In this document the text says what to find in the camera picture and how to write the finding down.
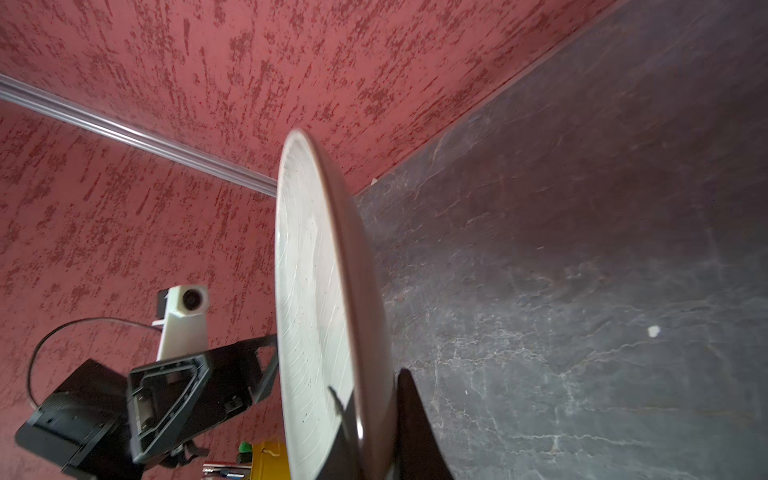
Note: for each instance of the aluminium left corner post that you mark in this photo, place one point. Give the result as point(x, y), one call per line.
point(53, 106)

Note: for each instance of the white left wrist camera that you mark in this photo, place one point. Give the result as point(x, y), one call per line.
point(181, 315)

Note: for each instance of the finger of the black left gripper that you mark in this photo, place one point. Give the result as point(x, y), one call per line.
point(241, 375)

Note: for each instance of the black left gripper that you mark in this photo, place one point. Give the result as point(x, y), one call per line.
point(83, 425)

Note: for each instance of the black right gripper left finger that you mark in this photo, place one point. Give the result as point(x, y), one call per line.
point(343, 460)

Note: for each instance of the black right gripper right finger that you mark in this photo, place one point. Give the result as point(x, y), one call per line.
point(417, 453)

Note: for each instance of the white brown-rimmed plate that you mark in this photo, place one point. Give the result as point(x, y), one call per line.
point(331, 324)

